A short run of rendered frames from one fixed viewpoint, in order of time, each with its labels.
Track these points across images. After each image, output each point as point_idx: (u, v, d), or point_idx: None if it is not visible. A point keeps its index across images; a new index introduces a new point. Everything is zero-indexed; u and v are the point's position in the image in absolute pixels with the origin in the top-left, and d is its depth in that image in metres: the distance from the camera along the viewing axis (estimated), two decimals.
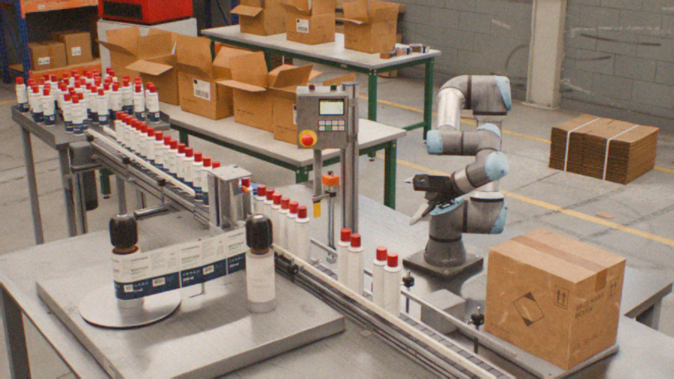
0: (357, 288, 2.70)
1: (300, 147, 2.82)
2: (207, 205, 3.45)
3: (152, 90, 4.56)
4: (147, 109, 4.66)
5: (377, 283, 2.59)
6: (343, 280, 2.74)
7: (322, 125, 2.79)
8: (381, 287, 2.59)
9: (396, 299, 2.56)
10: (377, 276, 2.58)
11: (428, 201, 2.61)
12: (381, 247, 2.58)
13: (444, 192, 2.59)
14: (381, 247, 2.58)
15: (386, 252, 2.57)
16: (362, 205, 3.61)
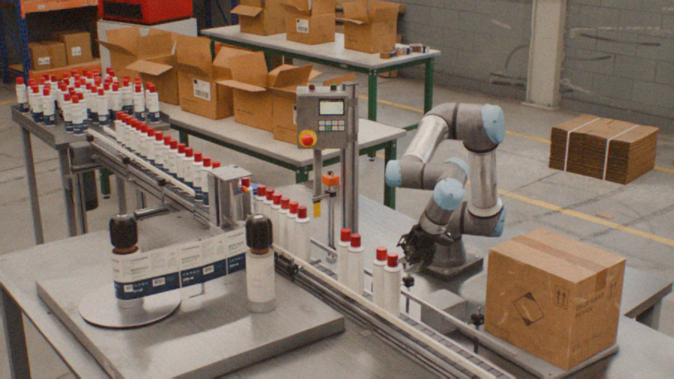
0: (357, 288, 2.70)
1: (300, 147, 2.82)
2: (207, 205, 3.45)
3: (152, 90, 4.56)
4: (147, 109, 4.66)
5: (377, 283, 2.59)
6: (343, 280, 2.74)
7: (322, 125, 2.79)
8: (381, 287, 2.59)
9: (396, 299, 2.56)
10: (377, 276, 2.58)
11: None
12: (381, 247, 2.58)
13: None
14: (381, 247, 2.58)
15: (386, 252, 2.57)
16: (362, 205, 3.61)
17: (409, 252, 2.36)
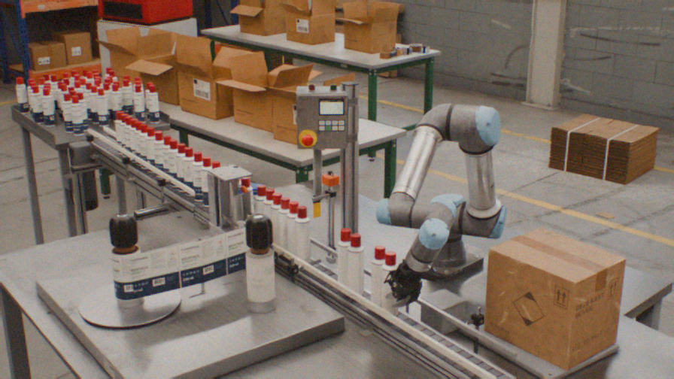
0: (357, 288, 2.70)
1: (300, 147, 2.82)
2: (207, 205, 3.45)
3: (152, 90, 4.56)
4: (147, 109, 4.66)
5: (374, 283, 2.60)
6: (343, 280, 2.74)
7: (322, 125, 2.79)
8: (379, 286, 2.60)
9: None
10: (375, 275, 2.59)
11: None
12: (380, 247, 2.59)
13: None
14: (380, 246, 2.59)
15: (384, 251, 2.58)
16: (362, 205, 3.61)
17: (396, 289, 2.44)
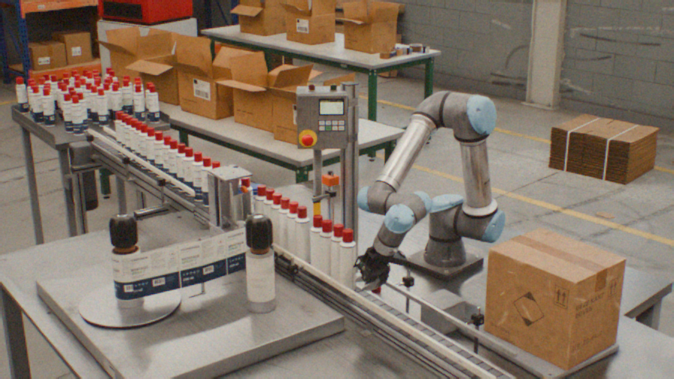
0: (331, 271, 2.82)
1: (300, 147, 2.82)
2: (207, 205, 3.45)
3: (152, 90, 4.56)
4: (147, 109, 4.66)
5: (333, 259, 2.76)
6: (314, 264, 2.85)
7: (322, 125, 2.79)
8: (337, 262, 2.76)
9: (352, 273, 2.73)
10: (333, 251, 2.75)
11: None
12: (338, 225, 2.75)
13: None
14: (338, 224, 2.75)
15: (342, 229, 2.74)
16: None
17: (365, 272, 2.55)
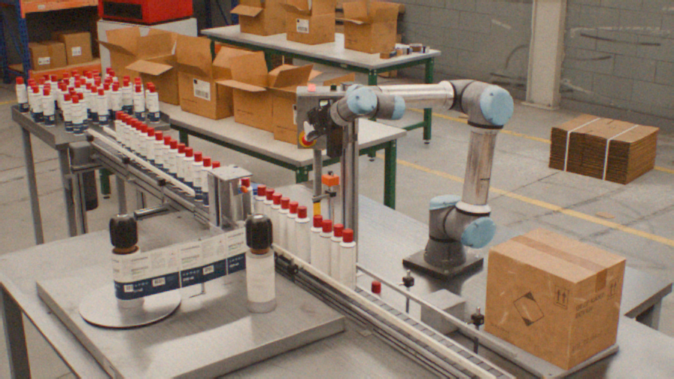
0: (331, 271, 2.82)
1: (300, 147, 2.82)
2: (207, 205, 3.45)
3: (152, 90, 4.56)
4: (147, 109, 4.66)
5: (333, 259, 2.76)
6: (314, 264, 2.85)
7: None
8: (337, 262, 2.76)
9: (352, 273, 2.73)
10: (333, 251, 2.75)
11: None
12: (338, 225, 2.75)
13: None
14: (338, 224, 2.75)
15: (342, 229, 2.74)
16: (362, 205, 3.61)
17: (317, 108, 2.67)
